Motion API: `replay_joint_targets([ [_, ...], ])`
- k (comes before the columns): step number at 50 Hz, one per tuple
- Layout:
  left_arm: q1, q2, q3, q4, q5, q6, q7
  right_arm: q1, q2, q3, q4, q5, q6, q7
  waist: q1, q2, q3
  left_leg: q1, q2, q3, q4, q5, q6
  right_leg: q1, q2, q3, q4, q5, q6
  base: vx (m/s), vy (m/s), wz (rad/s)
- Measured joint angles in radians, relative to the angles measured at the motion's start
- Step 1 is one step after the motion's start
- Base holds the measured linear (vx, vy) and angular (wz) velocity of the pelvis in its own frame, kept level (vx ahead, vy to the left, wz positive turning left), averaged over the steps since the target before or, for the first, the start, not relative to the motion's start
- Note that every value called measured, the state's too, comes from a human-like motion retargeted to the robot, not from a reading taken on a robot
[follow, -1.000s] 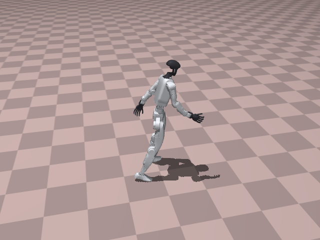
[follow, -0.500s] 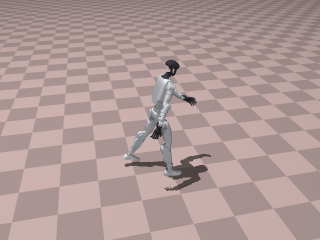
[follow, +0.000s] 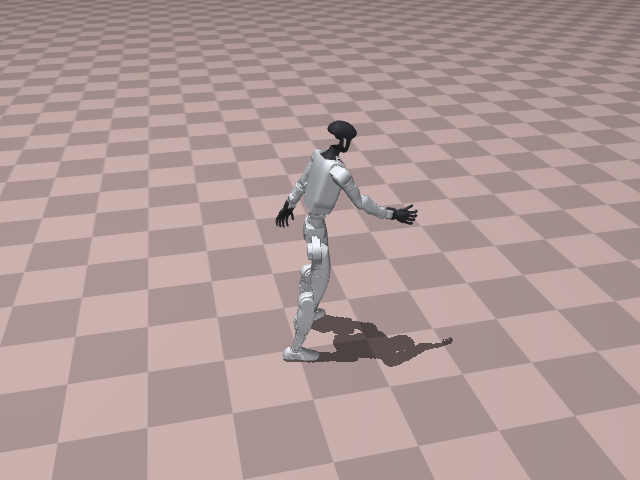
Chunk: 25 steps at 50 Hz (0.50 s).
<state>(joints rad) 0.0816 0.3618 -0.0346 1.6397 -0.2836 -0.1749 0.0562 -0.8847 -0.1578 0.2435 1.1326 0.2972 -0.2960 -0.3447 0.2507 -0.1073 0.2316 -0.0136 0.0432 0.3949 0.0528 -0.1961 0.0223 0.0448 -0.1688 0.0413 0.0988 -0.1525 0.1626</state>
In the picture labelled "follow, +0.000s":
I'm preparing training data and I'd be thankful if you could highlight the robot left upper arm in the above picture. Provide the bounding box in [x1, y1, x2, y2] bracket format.
[300, 149, 323, 189]

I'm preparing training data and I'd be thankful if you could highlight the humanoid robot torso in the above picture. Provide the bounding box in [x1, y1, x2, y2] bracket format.
[303, 148, 346, 244]

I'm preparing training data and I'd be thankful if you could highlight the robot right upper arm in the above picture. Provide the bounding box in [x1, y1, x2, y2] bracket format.
[329, 165, 369, 209]

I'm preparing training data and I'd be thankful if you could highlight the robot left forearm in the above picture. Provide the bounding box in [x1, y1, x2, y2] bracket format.
[285, 179, 305, 209]

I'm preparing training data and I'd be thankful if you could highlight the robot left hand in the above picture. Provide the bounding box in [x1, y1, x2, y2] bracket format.
[276, 200, 294, 228]

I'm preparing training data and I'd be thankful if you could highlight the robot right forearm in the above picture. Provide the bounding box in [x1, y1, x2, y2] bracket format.
[361, 196, 394, 219]

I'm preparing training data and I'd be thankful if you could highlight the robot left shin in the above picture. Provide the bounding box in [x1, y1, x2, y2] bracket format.
[299, 264, 312, 295]

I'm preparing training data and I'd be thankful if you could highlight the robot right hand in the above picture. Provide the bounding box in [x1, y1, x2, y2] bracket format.
[386, 204, 418, 225]

